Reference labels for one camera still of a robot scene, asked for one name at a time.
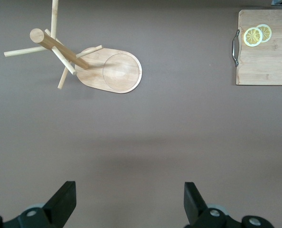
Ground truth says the wooden cup rack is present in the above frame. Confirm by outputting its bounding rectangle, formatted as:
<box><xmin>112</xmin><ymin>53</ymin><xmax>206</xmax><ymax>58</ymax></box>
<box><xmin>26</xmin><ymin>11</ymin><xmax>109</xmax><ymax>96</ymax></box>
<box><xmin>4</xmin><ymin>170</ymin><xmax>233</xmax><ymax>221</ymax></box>
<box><xmin>3</xmin><ymin>0</ymin><xmax>143</xmax><ymax>95</ymax></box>

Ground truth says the lemon slice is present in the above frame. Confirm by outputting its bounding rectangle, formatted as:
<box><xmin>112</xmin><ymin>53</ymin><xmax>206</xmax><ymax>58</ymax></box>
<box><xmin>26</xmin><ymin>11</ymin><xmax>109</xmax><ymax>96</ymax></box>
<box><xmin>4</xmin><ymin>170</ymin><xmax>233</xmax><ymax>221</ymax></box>
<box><xmin>244</xmin><ymin>27</ymin><xmax>263</xmax><ymax>48</ymax></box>
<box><xmin>256</xmin><ymin>24</ymin><xmax>273</xmax><ymax>44</ymax></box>

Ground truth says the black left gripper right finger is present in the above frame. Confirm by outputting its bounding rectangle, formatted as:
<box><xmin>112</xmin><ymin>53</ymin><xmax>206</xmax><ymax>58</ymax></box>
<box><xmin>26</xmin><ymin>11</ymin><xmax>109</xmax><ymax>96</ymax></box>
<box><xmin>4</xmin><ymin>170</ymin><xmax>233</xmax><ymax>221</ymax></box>
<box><xmin>184</xmin><ymin>182</ymin><xmax>274</xmax><ymax>228</ymax></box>

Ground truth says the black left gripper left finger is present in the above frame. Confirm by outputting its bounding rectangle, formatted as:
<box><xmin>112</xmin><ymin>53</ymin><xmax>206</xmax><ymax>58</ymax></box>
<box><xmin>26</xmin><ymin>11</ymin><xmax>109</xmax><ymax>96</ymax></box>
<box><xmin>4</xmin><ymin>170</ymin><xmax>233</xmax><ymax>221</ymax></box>
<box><xmin>0</xmin><ymin>180</ymin><xmax>76</xmax><ymax>228</ymax></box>

